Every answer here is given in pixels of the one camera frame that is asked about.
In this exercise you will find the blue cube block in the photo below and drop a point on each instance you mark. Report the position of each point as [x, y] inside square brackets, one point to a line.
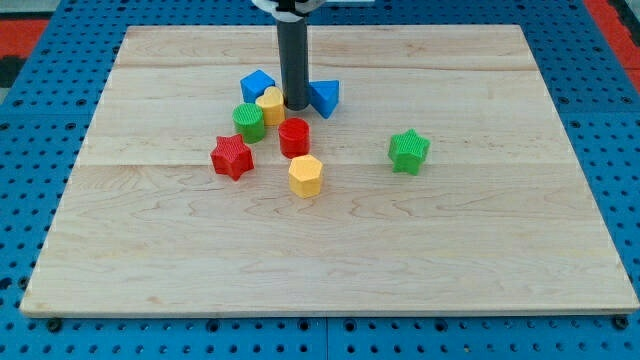
[255, 84]

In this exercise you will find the wooden board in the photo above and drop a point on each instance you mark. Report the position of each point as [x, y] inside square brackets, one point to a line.
[499, 221]

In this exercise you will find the yellow hexagon block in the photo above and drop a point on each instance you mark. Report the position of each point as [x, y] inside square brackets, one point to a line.
[305, 176]

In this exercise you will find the red cylinder block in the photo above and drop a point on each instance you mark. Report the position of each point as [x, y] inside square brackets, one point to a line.
[294, 137]

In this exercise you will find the blue triangle block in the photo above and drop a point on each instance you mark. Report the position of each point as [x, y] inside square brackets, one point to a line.
[324, 96]

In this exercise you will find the red star block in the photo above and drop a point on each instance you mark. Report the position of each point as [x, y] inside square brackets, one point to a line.
[231, 156]

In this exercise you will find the green star block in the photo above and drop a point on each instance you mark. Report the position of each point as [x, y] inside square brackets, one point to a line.
[408, 151]

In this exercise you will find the yellow heart block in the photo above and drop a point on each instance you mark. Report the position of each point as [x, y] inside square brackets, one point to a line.
[271, 103]

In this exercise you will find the green cylinder block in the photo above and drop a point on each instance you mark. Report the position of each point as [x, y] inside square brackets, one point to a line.
[248, 121]

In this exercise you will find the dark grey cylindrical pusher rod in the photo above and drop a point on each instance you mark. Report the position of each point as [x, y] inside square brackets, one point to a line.
[294, 63]

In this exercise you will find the white rod mount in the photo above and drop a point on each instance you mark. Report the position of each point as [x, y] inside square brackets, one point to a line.
[288, 10]

